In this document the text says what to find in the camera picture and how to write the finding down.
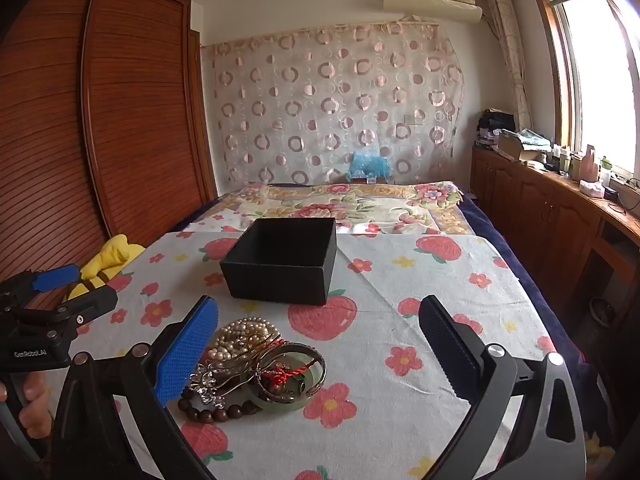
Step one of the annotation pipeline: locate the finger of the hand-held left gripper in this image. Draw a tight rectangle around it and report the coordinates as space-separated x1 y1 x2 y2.
50 287 118 331
0 265 82 307

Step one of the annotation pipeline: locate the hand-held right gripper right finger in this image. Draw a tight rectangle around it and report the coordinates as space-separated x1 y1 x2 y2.
418 294 587 480

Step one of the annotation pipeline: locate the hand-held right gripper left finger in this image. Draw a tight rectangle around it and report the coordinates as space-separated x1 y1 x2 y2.
50 295 219 480

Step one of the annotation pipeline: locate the silver crystal brooch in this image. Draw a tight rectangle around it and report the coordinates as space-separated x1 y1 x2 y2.
187 360 236 406

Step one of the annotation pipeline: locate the pearl necklace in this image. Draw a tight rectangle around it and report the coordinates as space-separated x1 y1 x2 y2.
207 317 286 362

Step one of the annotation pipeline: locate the brown wooden bead bracelet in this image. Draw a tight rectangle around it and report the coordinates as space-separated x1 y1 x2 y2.
177 394 263 424

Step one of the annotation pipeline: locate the red cord bracelet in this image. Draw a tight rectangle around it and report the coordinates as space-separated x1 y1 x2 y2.
260 360 308 387

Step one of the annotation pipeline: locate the green jade bangle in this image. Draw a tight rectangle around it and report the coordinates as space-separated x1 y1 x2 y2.
245 355 321 413

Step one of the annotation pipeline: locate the black cardboard box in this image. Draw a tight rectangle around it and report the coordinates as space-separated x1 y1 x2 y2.
219 217 338 307

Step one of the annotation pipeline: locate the person's left hand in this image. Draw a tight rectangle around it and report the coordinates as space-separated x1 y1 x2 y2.
0 374 53 442

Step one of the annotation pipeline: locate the yellow plush toy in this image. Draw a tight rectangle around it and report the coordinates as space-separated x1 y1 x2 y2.
67 234 146 302

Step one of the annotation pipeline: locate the strawberry print blanket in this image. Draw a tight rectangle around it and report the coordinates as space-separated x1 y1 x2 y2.
65 230 601 480

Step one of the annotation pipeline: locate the dark blue bed sheet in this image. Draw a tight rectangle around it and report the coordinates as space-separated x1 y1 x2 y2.
450 185 603 411

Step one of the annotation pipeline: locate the dark bowl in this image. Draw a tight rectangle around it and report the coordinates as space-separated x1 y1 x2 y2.
587 296 619 331

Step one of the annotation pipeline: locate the long wooden cabinet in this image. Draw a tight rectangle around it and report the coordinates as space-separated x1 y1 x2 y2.
470 145 640 321

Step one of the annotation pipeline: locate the brown wooden wardrobe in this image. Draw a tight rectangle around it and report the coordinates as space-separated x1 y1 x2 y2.
0 0 218 311

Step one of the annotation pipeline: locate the floral quilt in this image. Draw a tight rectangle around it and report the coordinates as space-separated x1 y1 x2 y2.
182 180 476 237

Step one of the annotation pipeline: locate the blue plush toy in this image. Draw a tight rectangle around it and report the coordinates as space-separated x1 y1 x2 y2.
345 151 394 184

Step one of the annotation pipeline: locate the pile of dark clothes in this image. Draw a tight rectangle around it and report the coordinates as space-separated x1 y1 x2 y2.
477 107 516 149

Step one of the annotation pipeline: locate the circle pattern curtain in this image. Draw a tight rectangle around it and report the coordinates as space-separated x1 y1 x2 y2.
202 22 466 188

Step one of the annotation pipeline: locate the patterned window curtain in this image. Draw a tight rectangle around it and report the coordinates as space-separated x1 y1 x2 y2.
482 0 534 134

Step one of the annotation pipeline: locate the window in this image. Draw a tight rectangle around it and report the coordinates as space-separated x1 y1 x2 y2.
530 0 640 177

